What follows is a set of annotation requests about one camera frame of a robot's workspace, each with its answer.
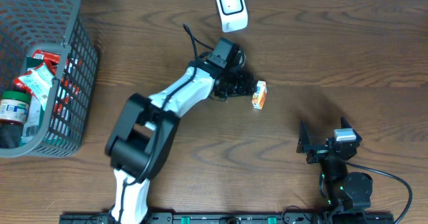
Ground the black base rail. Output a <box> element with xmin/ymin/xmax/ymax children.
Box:
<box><xmin>60</xmin><ymin>211</ymin><xmax>395</xmax><ymax>224</ymax></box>

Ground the mint green wipes pack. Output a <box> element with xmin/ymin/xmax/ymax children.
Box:
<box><xmin>18</xmin><ymin>62</ymin><xmax>54</xmax><ymax>110</ymax></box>

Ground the green lid glass jar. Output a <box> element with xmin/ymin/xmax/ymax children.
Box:
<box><xmin>1</xmin><ymin>91</ymin><xmax>31</xmax><ymax>148</ymax></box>

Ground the red candy bar wrapper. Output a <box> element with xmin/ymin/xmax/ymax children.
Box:
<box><xmin>32</xmin><ymin>49</ymin><xmax>82</xmax><ymax>67</ymax></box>

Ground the grey plastic mesh basket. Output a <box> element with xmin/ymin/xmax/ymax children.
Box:
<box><xmin>1</xmin><ymin>0</ymin><xmax>98</xmax><ymax>158</ymax></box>

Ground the small orange tissue box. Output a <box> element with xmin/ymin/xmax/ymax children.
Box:
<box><xmin>251</xmin><ymin>80</ymin><xmax>268</xmax><ymax>110</ymax></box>

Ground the orange red snack bag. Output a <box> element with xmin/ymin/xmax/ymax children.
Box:
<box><xmin>13</xmin><ymin>58</ymin><xmax>56</xmax><ymax>95</ymax></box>

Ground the white barcode scanner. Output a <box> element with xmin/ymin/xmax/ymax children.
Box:
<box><xmin>216</xmin><ymin>0</ymin><xmax>249</xmax><ymax>33</ymax></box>

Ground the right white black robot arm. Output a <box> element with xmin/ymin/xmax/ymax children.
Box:
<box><xmin>296</xmin><ymin>117</ymin><xmax>372</xmax><ymax>211</ymax></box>

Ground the green white gloves package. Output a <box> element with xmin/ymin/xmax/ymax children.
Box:
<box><xmin>19</xmin><ymin>95</ymin><xmax>43</xmax><ymax>146</ymax></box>

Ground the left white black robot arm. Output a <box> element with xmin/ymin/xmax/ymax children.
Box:
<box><xmin>105</xmin><ymin>60</ymin><xmax>257</xmax><ymax>223</ymax></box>

